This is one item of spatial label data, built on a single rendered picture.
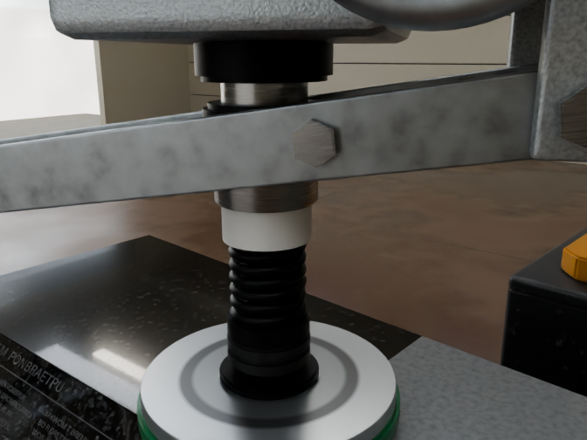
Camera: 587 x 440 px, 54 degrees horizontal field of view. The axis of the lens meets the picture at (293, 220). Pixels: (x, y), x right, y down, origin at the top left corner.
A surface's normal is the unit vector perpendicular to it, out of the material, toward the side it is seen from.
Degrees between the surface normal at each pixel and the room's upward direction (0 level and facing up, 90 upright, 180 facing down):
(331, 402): 0
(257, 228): 90
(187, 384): 0
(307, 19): 112
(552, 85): 90
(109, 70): 90
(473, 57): 90
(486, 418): 0
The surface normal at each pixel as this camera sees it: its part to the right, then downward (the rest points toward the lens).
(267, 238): 0.05, 0.28
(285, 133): -0.24, 0.27
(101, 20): -0.22, 0.62
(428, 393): 0.00, -0.96
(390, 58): -0.61, 0.22
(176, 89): 0.79, 0.17
